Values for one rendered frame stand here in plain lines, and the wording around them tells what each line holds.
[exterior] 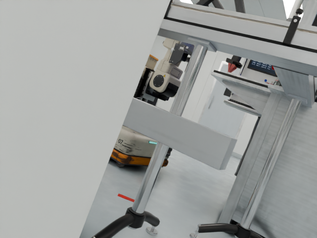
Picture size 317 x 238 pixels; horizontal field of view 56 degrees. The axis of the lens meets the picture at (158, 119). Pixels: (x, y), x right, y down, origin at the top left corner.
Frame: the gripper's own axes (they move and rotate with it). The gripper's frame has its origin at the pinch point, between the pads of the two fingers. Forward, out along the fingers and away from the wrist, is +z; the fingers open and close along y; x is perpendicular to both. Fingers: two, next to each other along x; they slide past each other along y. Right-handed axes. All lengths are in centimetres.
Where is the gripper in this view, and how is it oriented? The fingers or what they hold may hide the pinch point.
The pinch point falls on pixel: (228, 73)
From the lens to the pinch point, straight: 206.8
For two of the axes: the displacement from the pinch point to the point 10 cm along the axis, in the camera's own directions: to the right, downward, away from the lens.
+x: 4.6, 1.4, 8.8
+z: -4.4, 8.9, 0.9
